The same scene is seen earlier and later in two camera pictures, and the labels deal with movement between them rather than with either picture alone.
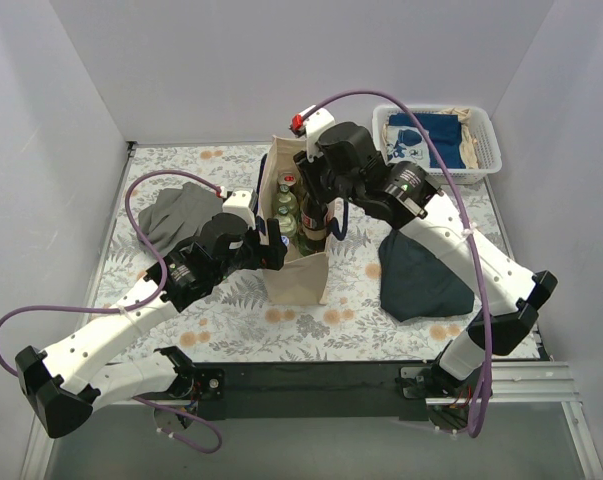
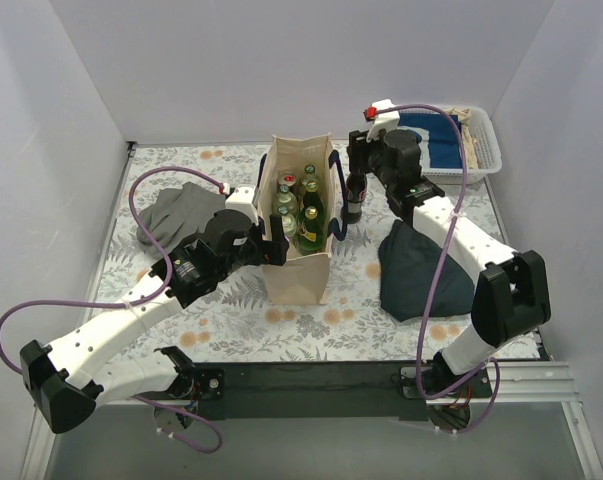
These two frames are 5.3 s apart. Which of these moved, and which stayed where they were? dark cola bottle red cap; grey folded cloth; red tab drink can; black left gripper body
Moved: dark cola bottle red cap
Stayed: red tab drink can; grey folded cloth; black left gripper body
